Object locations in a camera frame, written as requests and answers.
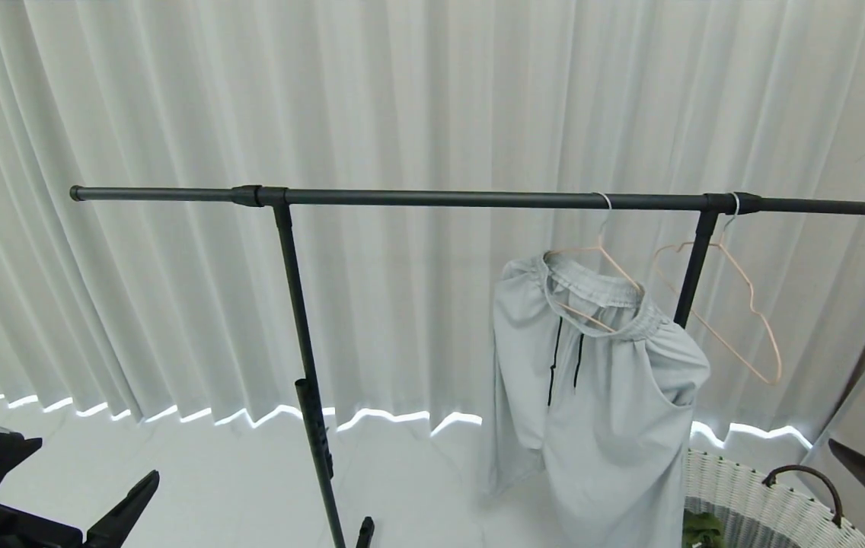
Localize white laundry basket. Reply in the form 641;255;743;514
681;448;865;548

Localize white curtain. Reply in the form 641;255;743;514
0;0;865;450

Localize green garment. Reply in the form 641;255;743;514
681;511;727;548

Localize black clothes rack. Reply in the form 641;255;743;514
69;185;865;548

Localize pale grey shorts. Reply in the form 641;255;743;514
487;253;712;548

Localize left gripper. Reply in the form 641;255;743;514
0;470;161;548

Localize pink clothes hanger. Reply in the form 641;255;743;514
651;194;783;387
545;194;644;336

